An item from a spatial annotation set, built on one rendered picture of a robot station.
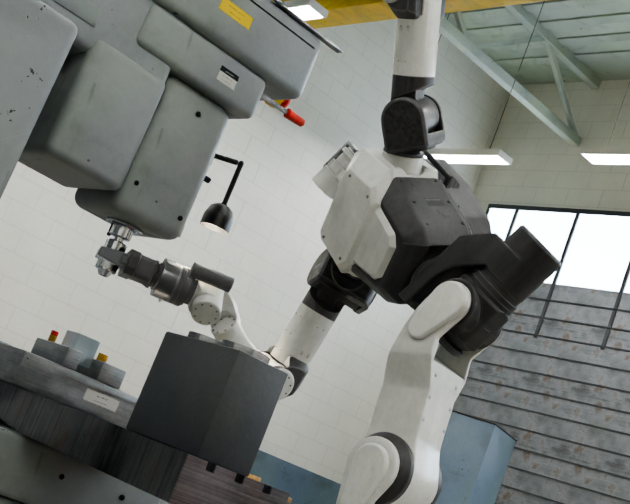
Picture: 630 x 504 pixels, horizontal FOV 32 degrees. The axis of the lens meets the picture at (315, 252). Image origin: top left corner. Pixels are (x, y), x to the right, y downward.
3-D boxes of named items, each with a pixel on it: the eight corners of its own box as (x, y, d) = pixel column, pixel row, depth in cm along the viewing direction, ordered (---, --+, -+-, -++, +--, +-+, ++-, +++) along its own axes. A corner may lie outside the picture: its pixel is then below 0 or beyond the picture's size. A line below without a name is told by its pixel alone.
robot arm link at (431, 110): (443, 75, 240) (437, 138, 243) (403, 72, 243) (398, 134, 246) (428, 77, 229) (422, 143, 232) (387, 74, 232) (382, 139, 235)
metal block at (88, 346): (75, 364, 236) (87, 338, 237) (89, 369, 232) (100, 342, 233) (55, 356, 233) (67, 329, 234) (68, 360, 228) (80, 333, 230)
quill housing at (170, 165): (133, 238, 255) (186, 115, 261) (182, 245, 239) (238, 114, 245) (65, 202, 243) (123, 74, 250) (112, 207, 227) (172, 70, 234)
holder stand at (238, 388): (175, 448, 203) (216, 347, 207) (249, 477, 187) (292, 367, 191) (124, 428, 195) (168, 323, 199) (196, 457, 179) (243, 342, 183)
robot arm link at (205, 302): (169, 286, 249) (215, 306, 251) (163, 314, 240) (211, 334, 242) (189, 248, 244) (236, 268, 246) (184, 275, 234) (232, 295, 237)
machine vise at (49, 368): (115, 425, 249) (135, 379, 251) (150, 438, 237) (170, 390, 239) (-20, 371, 227) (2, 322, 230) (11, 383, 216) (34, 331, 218)
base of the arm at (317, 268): (353, 328, 260) (364, 293, 268) (381, 300, 251) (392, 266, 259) (299, 295, 257) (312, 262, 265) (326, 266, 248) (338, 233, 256)
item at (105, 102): (66, 190, 245) (113, 86, 251) (122, 194, 226) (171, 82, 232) (-8, 150, 234) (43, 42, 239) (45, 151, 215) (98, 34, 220)
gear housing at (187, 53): (193, 122, 265) (208, 85, 267) (253, 121, 246) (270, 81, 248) (79, 49, 244) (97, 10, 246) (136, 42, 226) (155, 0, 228)
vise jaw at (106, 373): (85, 378, 243) (92, 361, 244) (119, 389, 231) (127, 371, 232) (62, 368, 239) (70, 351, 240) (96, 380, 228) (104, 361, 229)
